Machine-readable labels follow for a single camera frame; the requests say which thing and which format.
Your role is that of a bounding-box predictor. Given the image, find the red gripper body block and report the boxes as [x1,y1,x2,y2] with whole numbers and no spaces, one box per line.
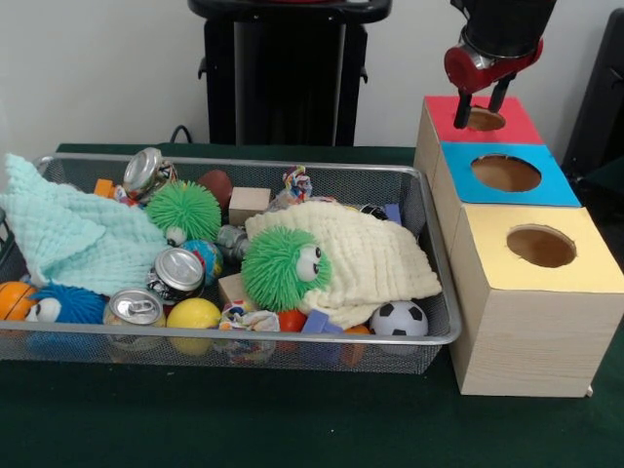
[444,37,545,95]

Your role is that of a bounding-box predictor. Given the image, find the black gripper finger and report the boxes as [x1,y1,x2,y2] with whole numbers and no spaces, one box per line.
[452,91,474,130]
[488,77,511,115]

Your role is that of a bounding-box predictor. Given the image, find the cream waffle cloth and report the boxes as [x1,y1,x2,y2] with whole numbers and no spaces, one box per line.
[245,200,444,329]

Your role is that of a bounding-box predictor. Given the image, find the wooden box with three holes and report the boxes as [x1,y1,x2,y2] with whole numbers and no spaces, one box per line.
[412,95,624,397]

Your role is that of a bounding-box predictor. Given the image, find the shallow silver mesh bin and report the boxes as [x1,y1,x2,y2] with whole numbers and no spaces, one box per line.
[0,151,463,375]

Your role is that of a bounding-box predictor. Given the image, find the black upright panel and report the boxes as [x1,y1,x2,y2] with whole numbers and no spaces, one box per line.
[560,7,624,172]

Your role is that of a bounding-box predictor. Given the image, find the side table with green cloth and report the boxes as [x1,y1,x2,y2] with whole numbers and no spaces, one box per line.
[577,158,624,230]

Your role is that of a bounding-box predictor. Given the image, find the small soccer ball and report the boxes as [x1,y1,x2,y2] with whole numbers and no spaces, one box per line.
[370,300,430,355]

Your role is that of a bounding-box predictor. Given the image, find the green puffer ball, big eyes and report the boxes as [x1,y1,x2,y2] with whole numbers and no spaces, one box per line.
[241,226,333,312]

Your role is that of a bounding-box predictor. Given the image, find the crushed black white can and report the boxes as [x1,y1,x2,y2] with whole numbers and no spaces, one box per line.
[147,247,207,304]

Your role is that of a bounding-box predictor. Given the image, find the yellow foam ball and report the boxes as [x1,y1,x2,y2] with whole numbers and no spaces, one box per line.
[166,296,223,355]

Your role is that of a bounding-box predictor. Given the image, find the dark green table cloth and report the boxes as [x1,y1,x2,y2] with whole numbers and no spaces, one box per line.
[0,141,624,468]

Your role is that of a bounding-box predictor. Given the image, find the crushed pale can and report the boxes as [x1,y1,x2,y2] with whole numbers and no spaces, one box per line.
[103,288,167,327]

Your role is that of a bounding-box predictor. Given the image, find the mint green waffle cloth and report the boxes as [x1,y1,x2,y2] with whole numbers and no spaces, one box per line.
[0,153,170,297]

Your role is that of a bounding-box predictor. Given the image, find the blue puffer ball with eyes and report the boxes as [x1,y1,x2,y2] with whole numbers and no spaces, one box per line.
[26,282,107,326]

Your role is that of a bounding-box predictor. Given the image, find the orange basketball toy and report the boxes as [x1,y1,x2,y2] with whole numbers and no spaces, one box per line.
[0,281,40,322]

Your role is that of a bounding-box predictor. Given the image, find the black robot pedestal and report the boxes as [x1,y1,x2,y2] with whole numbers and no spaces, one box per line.
[187,0,394,146]

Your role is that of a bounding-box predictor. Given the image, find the black looped cable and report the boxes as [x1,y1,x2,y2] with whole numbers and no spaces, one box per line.
[170,125,212,145]

